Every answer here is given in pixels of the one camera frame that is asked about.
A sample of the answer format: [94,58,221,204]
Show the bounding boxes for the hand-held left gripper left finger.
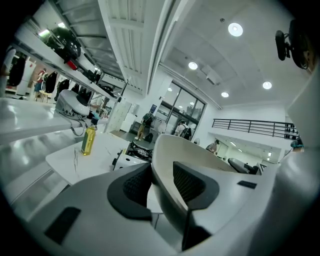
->
[26,161,182,256]

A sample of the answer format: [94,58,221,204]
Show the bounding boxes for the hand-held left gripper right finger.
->
[172,161,280,237]

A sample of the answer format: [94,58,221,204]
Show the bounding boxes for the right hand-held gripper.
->
[227,157,268,176]

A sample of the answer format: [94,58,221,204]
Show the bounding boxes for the cream frying pan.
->
[147,133,262,236]

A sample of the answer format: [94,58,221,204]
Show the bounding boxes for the person's right forearm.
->
[252,148,320,253]

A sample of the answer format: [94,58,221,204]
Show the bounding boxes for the black metal railing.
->
[211,118,300,140]

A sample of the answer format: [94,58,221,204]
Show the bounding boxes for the person's white top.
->
[286,67,320,151]

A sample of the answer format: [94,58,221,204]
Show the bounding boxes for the yellow oil bottle black cap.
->
[80,116,98,157]

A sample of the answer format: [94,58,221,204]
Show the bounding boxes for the black framed glass window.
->
[159,79,208,137]

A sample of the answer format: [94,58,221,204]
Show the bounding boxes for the white ceiling air conditioner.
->
[201,64,224,86]

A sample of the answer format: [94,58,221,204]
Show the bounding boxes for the white dome device black disc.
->
[54,89,91,119]

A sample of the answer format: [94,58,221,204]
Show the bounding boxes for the red box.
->
[65,59,79,73]

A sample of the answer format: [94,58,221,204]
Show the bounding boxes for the glossy black helmet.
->
[45,26,83,63]

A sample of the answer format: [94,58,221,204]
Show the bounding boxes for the white metal shelving rack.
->
[0,14,133,141]

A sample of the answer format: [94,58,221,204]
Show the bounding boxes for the grey strap loop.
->
[69,116,88,137]

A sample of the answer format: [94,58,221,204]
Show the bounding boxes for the black head-mounted camera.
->
[274,19,316,71]

